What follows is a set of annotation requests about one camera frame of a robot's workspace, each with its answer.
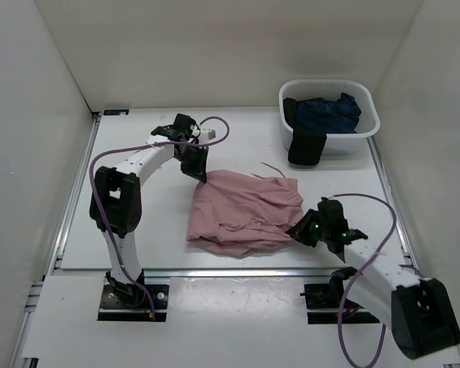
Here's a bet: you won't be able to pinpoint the black garment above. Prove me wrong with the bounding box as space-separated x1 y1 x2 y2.
283 97 327 166

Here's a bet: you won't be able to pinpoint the white plastic basket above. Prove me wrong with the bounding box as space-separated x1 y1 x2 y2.
278 79 380 155

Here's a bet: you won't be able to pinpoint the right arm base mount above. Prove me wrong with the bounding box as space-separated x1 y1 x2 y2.
300 284 379 325

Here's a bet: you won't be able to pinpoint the dark blue garment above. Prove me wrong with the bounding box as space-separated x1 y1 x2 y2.
302 93 362 134

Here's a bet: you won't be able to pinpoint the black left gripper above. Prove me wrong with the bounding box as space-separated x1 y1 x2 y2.
174 143 209 182

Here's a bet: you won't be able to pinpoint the blue corner label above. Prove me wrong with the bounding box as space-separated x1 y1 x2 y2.
103 109 130 116

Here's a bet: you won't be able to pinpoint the left aluminium rail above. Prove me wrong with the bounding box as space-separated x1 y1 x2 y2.
44 112 102 276

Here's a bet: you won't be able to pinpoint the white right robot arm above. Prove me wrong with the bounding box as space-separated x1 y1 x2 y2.
287 195 460 360

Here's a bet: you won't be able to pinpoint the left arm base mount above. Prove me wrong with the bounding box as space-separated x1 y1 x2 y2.
97 281 169 322

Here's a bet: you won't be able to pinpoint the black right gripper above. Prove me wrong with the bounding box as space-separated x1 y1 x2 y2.
285 209 330 247

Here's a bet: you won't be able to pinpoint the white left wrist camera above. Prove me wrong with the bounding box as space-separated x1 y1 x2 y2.
197 128 216 142

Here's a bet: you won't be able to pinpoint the pink trousers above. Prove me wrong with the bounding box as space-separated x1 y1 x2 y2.
186 169 304 258

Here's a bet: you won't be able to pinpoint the right aluminium rail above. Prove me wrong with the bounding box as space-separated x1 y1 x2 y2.
367 137 422 276

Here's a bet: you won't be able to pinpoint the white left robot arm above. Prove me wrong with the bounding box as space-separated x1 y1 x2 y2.
89 113 216 308

